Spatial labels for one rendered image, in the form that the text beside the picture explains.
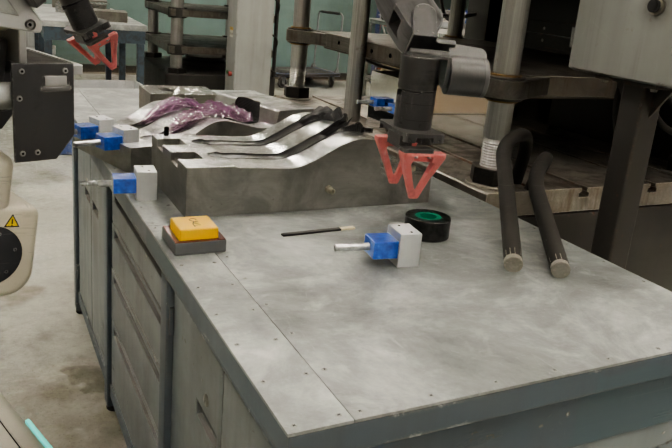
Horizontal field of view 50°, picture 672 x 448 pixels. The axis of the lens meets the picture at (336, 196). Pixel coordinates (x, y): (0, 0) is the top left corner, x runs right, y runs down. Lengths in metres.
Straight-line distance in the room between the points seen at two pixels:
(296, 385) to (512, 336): 0.31
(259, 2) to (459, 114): 3.82
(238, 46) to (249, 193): 4.53
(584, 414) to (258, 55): 5.08
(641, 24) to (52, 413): 1.77
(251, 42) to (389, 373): 5.10
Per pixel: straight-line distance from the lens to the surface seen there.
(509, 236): 1.21
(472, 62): 1.07
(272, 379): 0.79
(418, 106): 1.05
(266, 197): 1.30
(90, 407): 2.24
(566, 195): 1.82
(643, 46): 1.57
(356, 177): 1.37
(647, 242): 2.10
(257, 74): 5.86
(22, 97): 1.26
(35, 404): 2.28
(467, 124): 2.17
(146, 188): 1.35
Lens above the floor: 1.21
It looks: 16 degrees down
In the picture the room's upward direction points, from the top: 5 degrees clockwise
